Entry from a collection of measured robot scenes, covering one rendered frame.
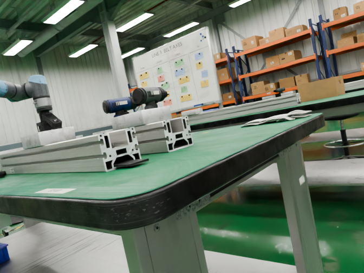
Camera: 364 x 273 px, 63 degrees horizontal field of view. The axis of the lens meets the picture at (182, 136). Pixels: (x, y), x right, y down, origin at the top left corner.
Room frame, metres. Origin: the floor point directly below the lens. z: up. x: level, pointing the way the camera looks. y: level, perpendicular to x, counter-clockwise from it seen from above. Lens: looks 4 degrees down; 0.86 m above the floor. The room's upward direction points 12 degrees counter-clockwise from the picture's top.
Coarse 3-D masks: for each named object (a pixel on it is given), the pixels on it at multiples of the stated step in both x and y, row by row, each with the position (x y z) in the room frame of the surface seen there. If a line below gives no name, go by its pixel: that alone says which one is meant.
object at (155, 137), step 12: (168, 120) 0.79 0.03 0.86; (180, 120) 0.83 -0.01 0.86; (144, 132) 0.85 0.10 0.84; (156, 132) 0.80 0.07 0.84; (168, 132) 0.80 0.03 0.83; (180, 132) 0.81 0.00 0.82; (144, 144) 0.84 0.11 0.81; (156, 144) 0.80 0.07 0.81; (168, 144) 0.80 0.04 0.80; (180, 144) 0.85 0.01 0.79; (192, 144) 0.84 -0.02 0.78
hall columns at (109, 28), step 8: (104, 8) 9.33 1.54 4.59; (104, 16) 9.59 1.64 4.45; (104, 24) 9.56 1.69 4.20; (112, 24) 9.46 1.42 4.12; (104, 32) 9.51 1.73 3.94; (112, 32) 9.41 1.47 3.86; (112, 40) 9.36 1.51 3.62; (112, 48) 9.55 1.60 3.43; (112, 56) 9.59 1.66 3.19; (120, 56) 9.50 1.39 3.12; (112, 64) 9.54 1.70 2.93; (120, 64) 9.45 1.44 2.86; (112, 72) 9.50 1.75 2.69; (120, 72) 9.40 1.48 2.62; (120, 80) 9.35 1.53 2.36; (120, 88) 9.57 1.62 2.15; (120, 96) 9.58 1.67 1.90; (128, 96) 9.49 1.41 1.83
